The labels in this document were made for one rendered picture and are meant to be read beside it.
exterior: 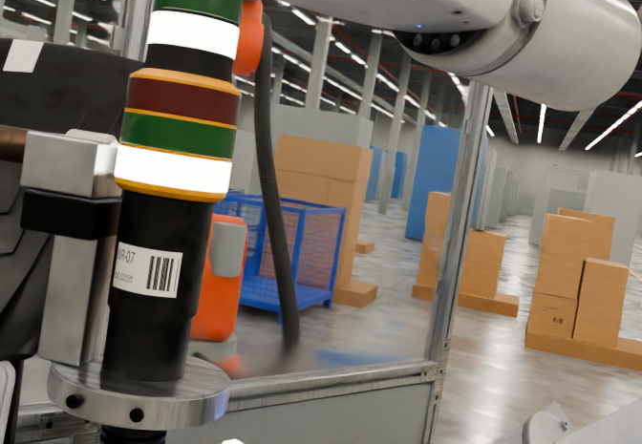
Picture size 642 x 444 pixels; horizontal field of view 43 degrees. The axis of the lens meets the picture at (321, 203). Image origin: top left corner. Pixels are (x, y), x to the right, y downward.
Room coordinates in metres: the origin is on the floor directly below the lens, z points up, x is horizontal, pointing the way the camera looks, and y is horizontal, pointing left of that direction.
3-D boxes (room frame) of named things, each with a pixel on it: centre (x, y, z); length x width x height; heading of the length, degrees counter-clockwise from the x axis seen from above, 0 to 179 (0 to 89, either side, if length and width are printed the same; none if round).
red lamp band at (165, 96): (0.32, 0.06, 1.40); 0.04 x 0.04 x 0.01
